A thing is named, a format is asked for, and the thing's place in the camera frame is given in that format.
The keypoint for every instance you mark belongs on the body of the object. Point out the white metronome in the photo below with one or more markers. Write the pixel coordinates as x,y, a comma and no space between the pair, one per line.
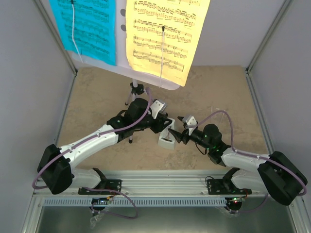
166,140

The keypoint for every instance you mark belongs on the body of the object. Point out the black mounting plate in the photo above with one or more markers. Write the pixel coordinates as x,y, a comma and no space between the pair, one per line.
108,184
219,187

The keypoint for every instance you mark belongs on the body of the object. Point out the left circuit board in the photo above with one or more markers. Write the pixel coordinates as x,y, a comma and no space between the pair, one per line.
102,201

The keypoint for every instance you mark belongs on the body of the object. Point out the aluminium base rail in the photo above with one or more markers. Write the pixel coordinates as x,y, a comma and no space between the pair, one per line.
148,183

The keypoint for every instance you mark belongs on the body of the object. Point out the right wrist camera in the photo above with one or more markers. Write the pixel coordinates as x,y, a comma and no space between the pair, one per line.
189,123

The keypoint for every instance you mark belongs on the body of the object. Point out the yellow sheet music page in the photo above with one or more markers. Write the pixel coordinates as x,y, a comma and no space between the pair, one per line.
162,36

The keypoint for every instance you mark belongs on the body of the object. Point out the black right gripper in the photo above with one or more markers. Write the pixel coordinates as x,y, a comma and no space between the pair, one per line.
179,136

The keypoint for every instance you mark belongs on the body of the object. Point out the grey slotted cable duct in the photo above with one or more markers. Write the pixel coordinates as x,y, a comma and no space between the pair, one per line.
139,202

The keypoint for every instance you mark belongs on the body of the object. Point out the white music stand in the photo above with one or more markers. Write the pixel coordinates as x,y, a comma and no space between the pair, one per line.
122,66

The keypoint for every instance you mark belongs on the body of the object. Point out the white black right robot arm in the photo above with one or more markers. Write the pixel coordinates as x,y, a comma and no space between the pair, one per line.
273,173

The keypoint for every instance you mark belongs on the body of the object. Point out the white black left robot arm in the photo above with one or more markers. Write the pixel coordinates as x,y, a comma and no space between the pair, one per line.
57,165

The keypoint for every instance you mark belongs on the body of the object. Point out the circuit board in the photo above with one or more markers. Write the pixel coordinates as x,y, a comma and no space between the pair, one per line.
232,201
102,201

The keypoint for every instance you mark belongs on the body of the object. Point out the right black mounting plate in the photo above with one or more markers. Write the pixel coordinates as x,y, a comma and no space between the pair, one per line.
219,187

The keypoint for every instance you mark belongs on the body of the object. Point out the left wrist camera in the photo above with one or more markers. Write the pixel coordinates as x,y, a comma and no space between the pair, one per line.
157,107

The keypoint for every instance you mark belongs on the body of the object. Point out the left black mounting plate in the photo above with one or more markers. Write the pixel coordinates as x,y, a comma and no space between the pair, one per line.
108,184

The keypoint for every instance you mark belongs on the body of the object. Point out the right circuit board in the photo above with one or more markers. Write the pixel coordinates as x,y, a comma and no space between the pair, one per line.
232,201

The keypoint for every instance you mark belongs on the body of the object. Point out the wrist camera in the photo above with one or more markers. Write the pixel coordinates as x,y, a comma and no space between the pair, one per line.
157,107
189,123

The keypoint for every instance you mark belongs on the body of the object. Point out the clear plastic bag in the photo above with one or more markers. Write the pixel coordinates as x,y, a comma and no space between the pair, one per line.
95,219

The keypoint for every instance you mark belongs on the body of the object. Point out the clear metronome cover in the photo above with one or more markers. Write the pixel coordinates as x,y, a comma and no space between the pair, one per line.
218,117

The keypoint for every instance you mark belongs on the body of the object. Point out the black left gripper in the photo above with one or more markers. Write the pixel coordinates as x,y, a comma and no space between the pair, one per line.
159,125

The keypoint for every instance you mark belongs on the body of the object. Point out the blue sheet music page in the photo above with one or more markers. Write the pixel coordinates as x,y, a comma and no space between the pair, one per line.
87,27

